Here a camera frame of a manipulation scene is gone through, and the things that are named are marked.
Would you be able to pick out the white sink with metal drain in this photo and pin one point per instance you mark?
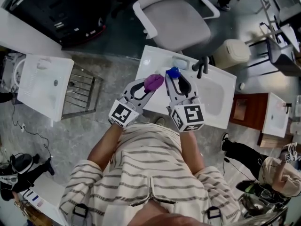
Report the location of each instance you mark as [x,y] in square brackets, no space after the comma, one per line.
[40,86]

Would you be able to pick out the beige trash bin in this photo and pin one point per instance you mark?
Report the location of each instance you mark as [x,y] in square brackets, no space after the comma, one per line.
[232,53]

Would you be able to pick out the black harness buckle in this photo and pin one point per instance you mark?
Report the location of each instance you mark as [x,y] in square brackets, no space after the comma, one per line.
[214,212]
[80,213]

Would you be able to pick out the white desk with metal legs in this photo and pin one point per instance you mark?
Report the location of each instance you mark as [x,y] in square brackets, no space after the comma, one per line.
[287,3]

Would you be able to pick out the white office chair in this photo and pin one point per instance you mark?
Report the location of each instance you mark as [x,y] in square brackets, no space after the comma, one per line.
[176,25]

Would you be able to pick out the large white ceramic sink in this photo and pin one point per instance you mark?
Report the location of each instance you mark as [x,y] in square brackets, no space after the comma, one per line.
[216,95]

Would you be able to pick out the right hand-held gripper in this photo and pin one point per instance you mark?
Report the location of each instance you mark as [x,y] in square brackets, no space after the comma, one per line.
[191,116]

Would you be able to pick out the person's left forearm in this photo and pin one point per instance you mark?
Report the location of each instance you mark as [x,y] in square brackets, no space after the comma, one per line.
[105,147]

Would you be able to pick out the purple cloth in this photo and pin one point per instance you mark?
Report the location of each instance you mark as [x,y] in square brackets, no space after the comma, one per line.
[154,81]

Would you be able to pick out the striped beige shirt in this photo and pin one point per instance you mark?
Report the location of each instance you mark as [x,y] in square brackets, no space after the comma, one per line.
[150,163]

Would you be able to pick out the brown wooden cabinet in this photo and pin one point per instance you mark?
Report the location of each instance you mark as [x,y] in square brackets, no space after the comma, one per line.
[256,112]

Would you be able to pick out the black faucet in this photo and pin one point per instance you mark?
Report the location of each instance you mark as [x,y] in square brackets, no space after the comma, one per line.
[200,66]

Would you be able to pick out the white table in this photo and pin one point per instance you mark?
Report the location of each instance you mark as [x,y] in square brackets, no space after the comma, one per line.
[47,192]

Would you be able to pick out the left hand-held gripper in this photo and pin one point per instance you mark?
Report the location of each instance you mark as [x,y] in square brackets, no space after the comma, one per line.
[122,113]

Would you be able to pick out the person's right forearm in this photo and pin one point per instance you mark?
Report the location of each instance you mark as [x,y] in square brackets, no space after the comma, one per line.
[191,152]

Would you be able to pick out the metal floor grate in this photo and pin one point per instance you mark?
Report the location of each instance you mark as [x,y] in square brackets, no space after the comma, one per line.
[80,113]

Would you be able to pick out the translucent grey soap dish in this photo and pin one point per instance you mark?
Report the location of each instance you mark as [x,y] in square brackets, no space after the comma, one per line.
[181,61]

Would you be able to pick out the person's shoe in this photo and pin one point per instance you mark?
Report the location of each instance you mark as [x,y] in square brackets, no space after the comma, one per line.
[160,121]

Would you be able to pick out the black equipment cabinet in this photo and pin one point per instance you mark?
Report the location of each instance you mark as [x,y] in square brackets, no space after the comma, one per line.
[58,13]

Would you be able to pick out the small white sink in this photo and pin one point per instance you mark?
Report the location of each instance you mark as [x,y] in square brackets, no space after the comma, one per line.
[275,116]

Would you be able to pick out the black dining chair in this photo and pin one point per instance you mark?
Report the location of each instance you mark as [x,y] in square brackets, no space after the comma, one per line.
[282,60]

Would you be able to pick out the small white round object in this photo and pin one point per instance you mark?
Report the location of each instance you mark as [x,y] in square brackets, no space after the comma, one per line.
[242,86]

